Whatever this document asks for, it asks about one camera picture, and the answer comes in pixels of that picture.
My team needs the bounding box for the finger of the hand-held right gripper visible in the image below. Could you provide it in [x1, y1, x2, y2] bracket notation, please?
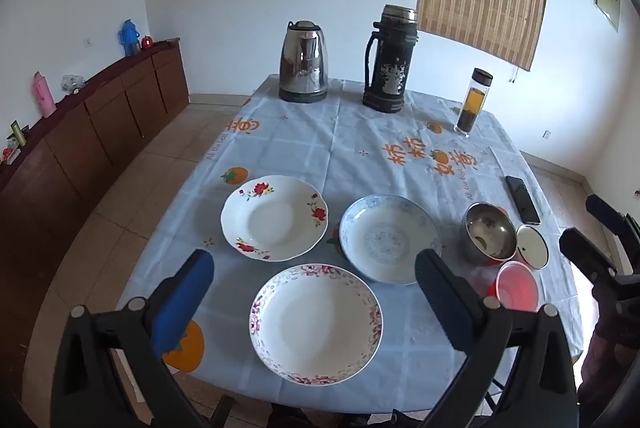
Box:
[585, 194, 628, 234]
[558, 228, 618, 284]

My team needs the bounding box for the pink bottle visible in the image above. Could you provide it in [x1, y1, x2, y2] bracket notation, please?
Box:
[32, 71, 57, 117]

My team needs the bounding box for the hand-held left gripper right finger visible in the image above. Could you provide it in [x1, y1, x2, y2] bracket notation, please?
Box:
[415, 249, 583, 428]

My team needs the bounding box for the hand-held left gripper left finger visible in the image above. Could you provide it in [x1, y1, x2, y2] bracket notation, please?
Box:
[50, 249, 217, 428]

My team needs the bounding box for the pink plastic bowl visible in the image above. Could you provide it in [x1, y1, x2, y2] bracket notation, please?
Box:
[495, 260, 541, 313]

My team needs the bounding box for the black smartphone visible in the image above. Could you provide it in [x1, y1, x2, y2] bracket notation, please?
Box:
[505, 175, 542, 225]

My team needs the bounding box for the white enamel bowl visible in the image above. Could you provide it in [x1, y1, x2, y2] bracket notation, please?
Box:
[515, 224, 550, 270]

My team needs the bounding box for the stainless steel electric kettle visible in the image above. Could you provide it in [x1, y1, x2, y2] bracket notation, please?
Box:
[278, 20, 330, 104]

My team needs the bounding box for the white plate with pink floral rim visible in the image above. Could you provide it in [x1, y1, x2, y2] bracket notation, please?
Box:
[248, 263, 383, 385]

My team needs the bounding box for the blue thermos jug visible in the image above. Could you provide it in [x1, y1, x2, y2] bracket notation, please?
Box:
[118, 18, 142, 57]

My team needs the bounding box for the light blue printed tablecloth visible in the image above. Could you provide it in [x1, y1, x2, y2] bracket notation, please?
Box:
[117, 74, 586, 414]

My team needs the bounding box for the black worn thermos flask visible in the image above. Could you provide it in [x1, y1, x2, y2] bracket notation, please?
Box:
[363, 4, 419, 113]

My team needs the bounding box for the dark wooden sideboard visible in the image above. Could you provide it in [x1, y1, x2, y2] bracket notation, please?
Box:
[0, 38, 191, 409]

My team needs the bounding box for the blue patterned plate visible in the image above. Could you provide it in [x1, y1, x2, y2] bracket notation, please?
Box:
[339, 194, 443, 285]

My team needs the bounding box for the white plate with red flowers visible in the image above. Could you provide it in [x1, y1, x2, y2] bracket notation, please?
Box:
[220, 174, 329, 263]

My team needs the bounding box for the person's right forearm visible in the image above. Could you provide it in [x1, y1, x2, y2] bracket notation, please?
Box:
[577, 315, 638, 414]

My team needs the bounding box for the stainless steel bowl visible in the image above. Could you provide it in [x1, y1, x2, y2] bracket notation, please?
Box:
[460, 202, 519, 264]

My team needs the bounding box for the glass tea bottle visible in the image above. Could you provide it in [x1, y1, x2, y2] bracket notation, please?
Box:
[454, 68, 494, 139]

